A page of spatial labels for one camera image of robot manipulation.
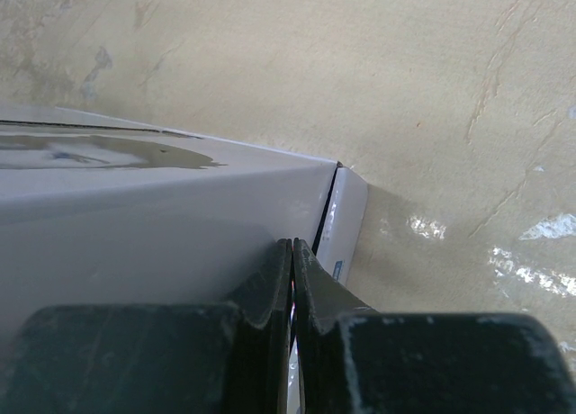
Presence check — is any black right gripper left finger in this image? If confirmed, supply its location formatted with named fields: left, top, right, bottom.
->
left=1, top=239, right=293, bottom=413

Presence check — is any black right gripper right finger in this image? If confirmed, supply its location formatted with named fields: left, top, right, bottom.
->
left=293, top=240, right=575, bottom=413

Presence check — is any white clipper kit box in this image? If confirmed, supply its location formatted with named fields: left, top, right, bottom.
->
left=1, top=103, right=368, bottom=413

